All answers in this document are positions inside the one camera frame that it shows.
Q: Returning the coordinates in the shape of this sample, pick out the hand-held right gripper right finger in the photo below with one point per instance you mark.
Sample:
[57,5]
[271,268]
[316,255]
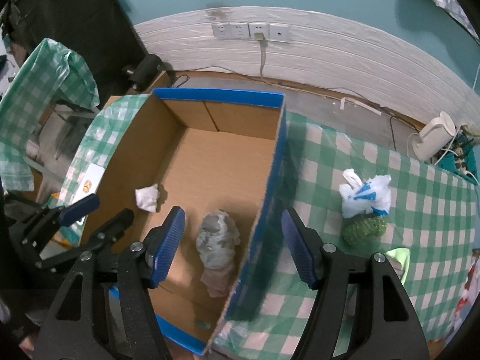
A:
[300,251]

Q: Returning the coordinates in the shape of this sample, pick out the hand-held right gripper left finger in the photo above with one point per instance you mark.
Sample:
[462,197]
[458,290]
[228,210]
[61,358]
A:
[168,247]

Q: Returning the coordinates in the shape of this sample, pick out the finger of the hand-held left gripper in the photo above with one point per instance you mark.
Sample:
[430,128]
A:
[112,227]
[80,207]

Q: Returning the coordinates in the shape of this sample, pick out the green mesh scrubber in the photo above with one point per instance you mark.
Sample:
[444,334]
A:
[363,230]

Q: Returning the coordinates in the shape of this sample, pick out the white blue-print plastic bag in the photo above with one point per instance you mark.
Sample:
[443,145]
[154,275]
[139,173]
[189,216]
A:
[362,198]

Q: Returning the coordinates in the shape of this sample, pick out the blue-edged cardboard box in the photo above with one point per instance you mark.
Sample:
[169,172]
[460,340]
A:
[210,157]

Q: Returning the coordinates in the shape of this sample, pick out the light green cloth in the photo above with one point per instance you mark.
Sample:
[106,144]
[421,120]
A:
[399,257]

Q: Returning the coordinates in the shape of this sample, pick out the white card with orange logo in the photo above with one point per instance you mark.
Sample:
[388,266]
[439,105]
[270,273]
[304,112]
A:
[89,183]

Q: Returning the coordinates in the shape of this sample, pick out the teal orange packet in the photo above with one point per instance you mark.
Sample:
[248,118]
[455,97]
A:
[56,234]

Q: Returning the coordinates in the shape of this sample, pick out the crumpled white tissue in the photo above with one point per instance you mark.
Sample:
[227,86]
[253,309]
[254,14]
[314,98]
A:
[147,197]

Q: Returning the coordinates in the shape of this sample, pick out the grey white crumpled cloth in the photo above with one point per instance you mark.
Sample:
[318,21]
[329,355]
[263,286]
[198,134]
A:
[217,240]

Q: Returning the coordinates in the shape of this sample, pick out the grey metal stand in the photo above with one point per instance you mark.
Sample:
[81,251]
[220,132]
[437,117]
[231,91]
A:
[60,127]

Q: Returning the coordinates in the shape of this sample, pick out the green checked plastic sheet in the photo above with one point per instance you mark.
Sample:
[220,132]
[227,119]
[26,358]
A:
[33,93]

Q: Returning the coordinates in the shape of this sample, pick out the green checked tablecloth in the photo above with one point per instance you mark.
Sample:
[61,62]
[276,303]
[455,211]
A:
[412,202]

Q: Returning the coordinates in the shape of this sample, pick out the black cylindrical object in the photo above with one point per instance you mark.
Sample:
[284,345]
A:
[146,69]

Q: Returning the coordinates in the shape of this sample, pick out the white plastic strip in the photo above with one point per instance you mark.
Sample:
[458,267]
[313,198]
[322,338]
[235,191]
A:
[356,104]

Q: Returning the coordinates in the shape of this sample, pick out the red white plastic packet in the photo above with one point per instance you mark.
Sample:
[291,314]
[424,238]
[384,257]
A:
[467,296]

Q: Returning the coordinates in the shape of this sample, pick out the white small appliance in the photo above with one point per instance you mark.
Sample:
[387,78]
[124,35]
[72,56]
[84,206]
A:
[431,138]

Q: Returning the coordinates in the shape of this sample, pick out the teal cloth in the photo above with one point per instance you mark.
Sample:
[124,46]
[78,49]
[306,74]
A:
[452,163]

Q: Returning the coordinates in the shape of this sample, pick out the black cabinet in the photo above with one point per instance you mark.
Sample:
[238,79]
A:
[75,26]

